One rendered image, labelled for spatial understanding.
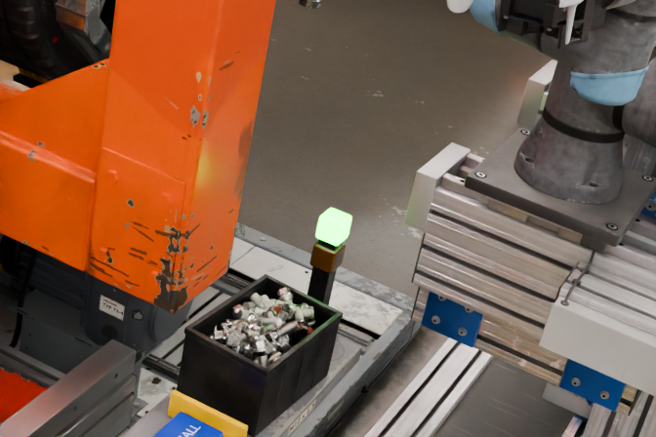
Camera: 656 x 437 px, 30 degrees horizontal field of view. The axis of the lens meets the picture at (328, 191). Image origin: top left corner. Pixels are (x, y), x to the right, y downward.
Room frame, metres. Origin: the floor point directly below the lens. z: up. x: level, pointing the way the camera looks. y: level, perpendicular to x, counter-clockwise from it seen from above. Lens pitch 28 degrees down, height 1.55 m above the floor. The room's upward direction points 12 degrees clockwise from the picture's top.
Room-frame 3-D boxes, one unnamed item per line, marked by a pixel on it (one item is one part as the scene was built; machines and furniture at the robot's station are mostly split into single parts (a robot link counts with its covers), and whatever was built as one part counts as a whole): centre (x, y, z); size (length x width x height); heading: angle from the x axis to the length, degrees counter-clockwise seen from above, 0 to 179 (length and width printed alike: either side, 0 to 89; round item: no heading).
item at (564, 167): (1.57, -0.33, 0.87); 0.15 x 0.15 x 0.10
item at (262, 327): (1.44, 0.05, 0.51); 0.20 x 0.14 x 0.13; 154
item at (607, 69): (1.29, -0.26, 1.11); 0.11 x 0.08 x 0.11; 54
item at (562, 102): (1.57, -0.33, 0.98); 0.13 x 0.12 x 0.14; 54
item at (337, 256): (1.61, -0.02, 0.59); 0.04 x 0.04 x 0.04; 69
